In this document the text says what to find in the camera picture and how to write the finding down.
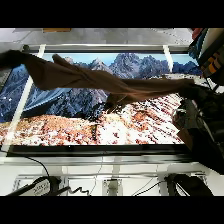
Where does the silver frame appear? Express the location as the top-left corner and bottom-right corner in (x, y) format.
(0, 43), (224, 197)

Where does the black garment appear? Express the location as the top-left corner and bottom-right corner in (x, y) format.
(173, 98), (224, 176)

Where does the black cable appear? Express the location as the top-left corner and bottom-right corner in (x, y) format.
(131, 180), (168, 197)
(0, 150), (52, 179)

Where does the brown long-sleeved shirt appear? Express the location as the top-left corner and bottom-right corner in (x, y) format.
(22, 53), (198, 114)

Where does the heap of clothes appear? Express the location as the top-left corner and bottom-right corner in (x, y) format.
(187, 27), (224, 88)

